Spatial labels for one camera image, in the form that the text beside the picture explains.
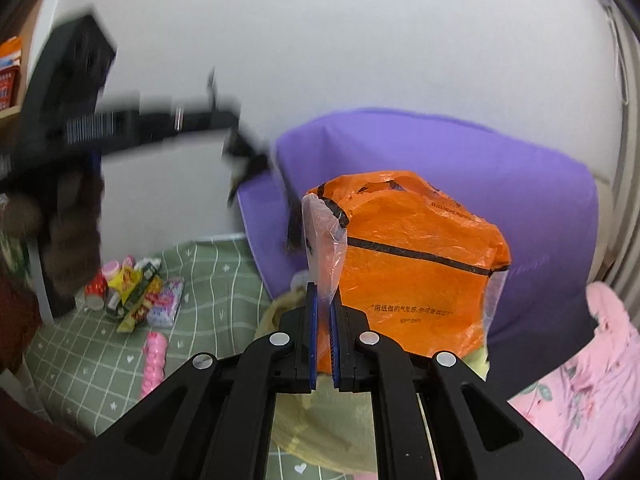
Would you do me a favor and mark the orange plastic bag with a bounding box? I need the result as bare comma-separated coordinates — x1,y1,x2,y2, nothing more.
302,171,511,374

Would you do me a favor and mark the pink snack packet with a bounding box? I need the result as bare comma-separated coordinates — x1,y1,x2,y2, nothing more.
146,276,184,328

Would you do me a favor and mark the yellow wafer wrapper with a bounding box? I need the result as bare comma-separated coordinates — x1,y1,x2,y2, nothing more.
107,266,142,304

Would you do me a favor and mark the red paper cup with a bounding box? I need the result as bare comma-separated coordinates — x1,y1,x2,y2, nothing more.
84,271,107,311

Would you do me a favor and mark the green white snack box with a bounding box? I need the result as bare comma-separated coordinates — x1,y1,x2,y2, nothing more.
105,258,163,334

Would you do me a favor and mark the brown fuzzy sleeve forearm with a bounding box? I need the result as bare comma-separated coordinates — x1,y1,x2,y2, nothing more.
1,174,104,298

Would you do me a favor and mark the trash bin with yellow liner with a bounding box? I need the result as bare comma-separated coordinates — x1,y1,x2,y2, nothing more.
254,284,492,476

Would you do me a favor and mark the wooden shelf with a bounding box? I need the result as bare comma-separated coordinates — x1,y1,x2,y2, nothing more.
1,0,43,127

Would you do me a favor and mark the pink small bottle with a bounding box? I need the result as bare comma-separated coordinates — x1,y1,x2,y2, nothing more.
101,260,122,281

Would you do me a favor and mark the purple pillow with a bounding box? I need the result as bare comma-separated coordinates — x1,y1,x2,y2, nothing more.
239,109,599,398

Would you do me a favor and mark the green checkered cloth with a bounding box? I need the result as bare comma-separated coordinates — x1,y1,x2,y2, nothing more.
20,235,375,479

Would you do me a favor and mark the pink floral blanket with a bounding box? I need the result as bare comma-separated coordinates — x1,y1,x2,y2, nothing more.
510,282,639,479

